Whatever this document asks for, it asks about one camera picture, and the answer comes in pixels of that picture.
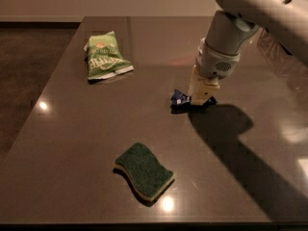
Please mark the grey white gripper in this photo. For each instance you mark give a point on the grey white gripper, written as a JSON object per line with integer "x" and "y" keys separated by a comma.
{"x": 214, "y": 63}

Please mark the blue rxbar blueberry wrapper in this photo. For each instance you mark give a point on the blue rxbar blueberry wrapper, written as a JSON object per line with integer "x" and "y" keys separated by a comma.
{"x": 179, "y": 98}

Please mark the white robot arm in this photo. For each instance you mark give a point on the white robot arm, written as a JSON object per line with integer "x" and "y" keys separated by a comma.
{"x": 236, "y": 22}

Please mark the green yellow sponge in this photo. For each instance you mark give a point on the green yellow sponge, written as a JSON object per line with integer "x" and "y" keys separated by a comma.
{"x": 147, "y": 175}

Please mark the green chip bag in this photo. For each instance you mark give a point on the green chip bag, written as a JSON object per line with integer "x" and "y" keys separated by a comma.
{"x": 104, "y": 59}

